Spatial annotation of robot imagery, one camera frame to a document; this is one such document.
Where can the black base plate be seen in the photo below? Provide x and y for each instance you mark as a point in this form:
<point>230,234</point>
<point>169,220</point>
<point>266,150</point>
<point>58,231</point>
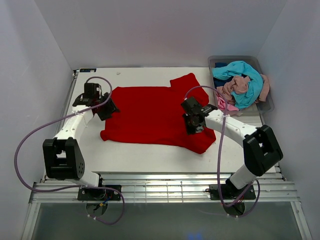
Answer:
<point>230,192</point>
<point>100,194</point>

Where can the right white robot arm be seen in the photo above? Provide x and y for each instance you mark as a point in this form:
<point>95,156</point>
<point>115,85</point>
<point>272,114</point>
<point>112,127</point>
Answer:
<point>261,149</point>

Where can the pink t shirt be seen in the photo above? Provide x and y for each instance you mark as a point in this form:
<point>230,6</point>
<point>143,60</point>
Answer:
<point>222,105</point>

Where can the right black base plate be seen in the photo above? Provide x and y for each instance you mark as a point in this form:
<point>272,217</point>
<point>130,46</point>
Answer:
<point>230,192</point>

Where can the dark blue t shirt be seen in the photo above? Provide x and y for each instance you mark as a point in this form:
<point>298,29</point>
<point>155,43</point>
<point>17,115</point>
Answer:
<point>218,82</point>

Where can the turquoise t shirt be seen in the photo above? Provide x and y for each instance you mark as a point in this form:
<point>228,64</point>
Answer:
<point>239,68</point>

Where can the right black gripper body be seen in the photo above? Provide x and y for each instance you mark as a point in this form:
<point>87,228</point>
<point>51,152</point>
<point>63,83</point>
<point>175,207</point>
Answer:
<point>191,128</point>

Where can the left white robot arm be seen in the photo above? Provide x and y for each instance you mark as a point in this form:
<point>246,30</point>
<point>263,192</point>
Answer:
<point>62,154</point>

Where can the clear plastic bin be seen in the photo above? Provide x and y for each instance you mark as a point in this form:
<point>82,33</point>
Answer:
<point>255,109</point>

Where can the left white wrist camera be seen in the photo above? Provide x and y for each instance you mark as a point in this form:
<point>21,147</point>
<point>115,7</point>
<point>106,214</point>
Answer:
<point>99,88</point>

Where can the beige t shirt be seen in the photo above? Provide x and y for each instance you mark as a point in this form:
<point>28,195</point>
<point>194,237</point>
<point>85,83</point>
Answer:
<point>239,86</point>

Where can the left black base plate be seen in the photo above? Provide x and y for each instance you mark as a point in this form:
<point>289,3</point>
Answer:
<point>100,194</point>

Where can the blue label sticker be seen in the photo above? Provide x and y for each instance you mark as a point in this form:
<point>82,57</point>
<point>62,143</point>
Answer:
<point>87,70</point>

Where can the red t shirt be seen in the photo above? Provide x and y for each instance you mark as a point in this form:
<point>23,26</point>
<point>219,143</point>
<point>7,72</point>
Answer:
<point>154,115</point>

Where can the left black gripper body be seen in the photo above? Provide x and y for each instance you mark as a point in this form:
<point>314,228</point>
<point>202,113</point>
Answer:
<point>106,110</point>

